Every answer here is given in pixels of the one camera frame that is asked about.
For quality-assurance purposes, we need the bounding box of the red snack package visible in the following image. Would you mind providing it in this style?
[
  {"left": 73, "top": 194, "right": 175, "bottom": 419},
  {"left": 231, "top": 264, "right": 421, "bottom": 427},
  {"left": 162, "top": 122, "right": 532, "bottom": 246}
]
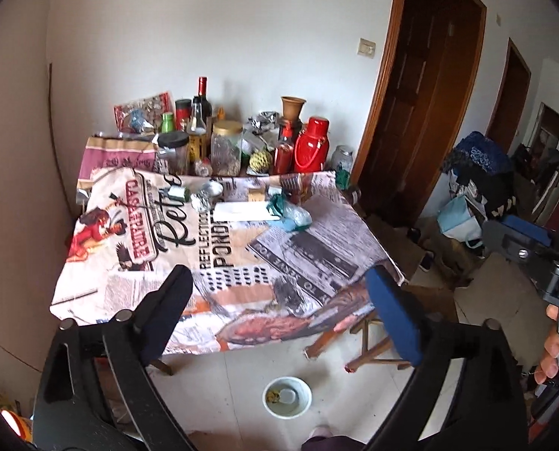
[{"left": 113, "top": 92, "right": 172, "bottom": 135}]

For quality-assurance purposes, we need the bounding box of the red plastic bottle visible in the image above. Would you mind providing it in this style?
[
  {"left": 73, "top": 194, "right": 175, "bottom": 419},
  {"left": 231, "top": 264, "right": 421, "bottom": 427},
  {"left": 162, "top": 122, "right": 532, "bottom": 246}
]
[{"left": 273, "top": 120, "right": 294, "bottom": 175}]

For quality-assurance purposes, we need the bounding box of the teal plastic bag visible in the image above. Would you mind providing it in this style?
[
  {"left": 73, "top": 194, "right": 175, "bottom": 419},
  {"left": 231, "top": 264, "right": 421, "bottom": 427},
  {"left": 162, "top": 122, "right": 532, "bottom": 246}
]
[{"left": 267, "top": 194, "right": 312, "bottom": 232}]

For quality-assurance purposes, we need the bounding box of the dark wine bottle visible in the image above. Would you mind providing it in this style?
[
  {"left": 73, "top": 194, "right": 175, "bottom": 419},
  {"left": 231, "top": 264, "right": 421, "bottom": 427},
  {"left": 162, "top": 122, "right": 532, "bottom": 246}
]
[{"left": 192, "top": 76, "right": 212, "bottom": 124}]

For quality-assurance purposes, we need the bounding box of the wooden stool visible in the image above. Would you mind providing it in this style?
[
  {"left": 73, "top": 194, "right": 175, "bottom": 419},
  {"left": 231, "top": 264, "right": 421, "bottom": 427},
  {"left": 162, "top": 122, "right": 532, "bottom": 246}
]
[{"left": 304, "top": 310, "right": 412, "bottom": 374}]

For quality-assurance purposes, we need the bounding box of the light blue bag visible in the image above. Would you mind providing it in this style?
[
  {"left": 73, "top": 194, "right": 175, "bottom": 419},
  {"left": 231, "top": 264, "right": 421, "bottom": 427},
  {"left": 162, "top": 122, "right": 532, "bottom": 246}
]
[{"left": 437, "top": 194, "right": 486, "bottom": 248}]

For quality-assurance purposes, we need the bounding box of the printed newspaper tablecloth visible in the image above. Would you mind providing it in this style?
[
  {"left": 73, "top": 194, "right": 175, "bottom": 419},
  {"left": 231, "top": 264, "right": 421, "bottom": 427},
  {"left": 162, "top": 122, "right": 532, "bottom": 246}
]
[{"left": 50, "top": 167, "right": 404, "bottom": 354}]

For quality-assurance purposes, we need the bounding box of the black lid plastic jar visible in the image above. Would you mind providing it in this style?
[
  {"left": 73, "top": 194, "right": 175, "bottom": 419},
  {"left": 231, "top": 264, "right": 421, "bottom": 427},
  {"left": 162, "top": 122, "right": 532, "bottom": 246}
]
[{"left": 158, "top": 130, "right": 189, "bottom": 176}]

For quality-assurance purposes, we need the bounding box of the person right hand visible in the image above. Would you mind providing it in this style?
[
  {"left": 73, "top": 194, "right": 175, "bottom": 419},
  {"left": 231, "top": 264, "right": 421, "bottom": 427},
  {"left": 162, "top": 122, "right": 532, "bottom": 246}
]
[{"left": 534, "top": 304, "right": 559, "bottom": 385}]

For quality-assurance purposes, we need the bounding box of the red thermos flask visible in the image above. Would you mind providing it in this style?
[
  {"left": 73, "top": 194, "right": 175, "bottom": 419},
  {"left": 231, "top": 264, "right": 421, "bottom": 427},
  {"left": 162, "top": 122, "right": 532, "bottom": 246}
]
[{"left": 294, "top": 116, "right": 329, "bottom": 173}]

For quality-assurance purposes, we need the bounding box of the wall light switch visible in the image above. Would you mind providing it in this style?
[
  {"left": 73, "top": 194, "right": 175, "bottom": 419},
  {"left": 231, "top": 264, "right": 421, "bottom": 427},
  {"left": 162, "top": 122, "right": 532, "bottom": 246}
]
[{"left": 357, "top": 38, "right": 376, "bottom": 59}]

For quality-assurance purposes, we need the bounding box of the clear plastic container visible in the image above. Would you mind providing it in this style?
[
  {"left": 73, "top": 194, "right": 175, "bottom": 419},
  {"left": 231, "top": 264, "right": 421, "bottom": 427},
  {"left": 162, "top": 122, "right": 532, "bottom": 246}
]
[{"left": 197, "top": 179, "right": 224, "bottom": 201}]

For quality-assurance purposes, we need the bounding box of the small glass jar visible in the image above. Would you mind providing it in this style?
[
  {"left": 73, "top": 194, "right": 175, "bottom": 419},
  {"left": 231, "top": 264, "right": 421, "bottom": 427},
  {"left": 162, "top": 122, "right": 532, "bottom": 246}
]
[{"left": 330, "top": 145, "right": 354, "bottom": 173}]

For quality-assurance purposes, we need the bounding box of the green custard apple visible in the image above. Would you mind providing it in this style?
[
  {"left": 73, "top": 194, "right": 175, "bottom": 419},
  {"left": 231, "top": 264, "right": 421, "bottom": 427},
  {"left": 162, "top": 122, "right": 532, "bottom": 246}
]
[{"left": 249, "top": 150, "right": 273, "bottom": 175}]

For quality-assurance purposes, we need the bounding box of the brown wooden door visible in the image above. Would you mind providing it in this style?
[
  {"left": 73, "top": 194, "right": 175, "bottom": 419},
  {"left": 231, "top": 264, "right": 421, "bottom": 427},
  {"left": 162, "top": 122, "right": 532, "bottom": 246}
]
[{"left": 354, "top": 0, "right": 486, "bottom": 227}]

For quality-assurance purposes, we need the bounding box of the gold lid glass jar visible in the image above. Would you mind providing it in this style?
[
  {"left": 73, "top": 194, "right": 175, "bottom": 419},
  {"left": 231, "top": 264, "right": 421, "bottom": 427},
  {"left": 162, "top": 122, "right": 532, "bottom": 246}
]
[{"left": 211, "top": 120, "right": 242, "bottom": 177}]

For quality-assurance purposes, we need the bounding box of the white long box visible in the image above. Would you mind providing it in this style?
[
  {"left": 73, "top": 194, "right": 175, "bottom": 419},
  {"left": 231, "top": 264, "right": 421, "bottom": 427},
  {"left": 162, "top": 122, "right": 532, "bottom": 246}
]
[{"left": 212, "top": 201, "right": 280, "bottom": 222}]

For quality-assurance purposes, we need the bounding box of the brown clay vase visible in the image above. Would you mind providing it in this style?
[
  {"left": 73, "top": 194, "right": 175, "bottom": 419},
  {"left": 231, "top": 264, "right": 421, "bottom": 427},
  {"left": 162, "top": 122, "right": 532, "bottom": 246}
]
[{"left": 281, "top": 96, "right": 307, "bottom": 126}]

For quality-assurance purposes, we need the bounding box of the white patterned trash bin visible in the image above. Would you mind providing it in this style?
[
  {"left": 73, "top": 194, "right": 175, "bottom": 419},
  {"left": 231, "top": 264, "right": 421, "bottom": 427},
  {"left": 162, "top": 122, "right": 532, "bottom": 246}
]
[{"left": 262, "top": 377, "right": 313, "bottom": 421}]

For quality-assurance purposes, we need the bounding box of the pile of dark clothes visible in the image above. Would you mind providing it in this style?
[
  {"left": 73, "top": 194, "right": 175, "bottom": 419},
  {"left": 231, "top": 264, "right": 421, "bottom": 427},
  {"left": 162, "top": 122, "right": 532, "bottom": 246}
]
[{"left": 440, "top": 132, "right": 519, "bottom": 221}]

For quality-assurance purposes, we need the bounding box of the right pink shoe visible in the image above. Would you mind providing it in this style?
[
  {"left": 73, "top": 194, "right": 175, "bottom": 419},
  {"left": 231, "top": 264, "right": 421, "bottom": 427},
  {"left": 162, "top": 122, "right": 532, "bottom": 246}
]
[{"left": 308, "top": 425, "right": 333, "bottom": 440}]

